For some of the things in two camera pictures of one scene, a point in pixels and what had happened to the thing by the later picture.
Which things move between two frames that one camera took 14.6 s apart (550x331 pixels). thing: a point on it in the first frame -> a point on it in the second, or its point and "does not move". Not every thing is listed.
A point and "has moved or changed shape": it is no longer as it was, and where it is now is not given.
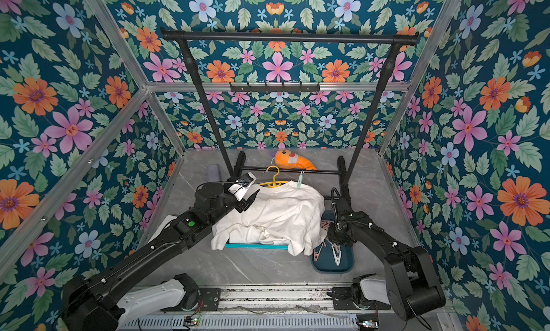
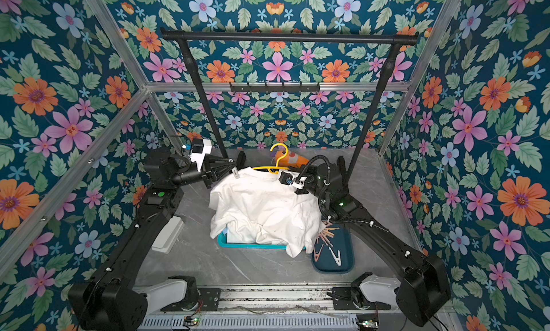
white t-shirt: (288, 213) has moved or changed shape
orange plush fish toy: (288, 160) does not move
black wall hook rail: (275, 87) does not move
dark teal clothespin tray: (329, 258) does not move
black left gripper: (245, 205) -> (208, 170)
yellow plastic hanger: (273, 184) -> (274, 169)
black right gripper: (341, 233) -> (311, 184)
